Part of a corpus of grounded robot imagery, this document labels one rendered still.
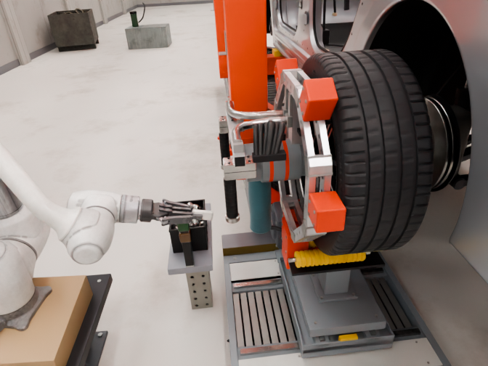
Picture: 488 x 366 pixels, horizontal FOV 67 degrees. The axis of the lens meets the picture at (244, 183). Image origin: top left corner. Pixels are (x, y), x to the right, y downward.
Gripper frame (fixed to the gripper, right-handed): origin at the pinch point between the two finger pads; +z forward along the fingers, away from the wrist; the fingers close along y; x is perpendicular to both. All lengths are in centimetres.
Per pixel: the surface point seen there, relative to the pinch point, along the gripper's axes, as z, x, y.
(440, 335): 110, 43, -15
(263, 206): 25.3, 2.1, 12.2
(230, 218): 6.1, -8.2, -12.8
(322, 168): 24.1, -32.9, -23.2
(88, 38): -169, 94, 789
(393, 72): 41, -58, -12
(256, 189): 20.8, -4.9, 12.7
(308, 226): 26.0, -14.4, -23.0
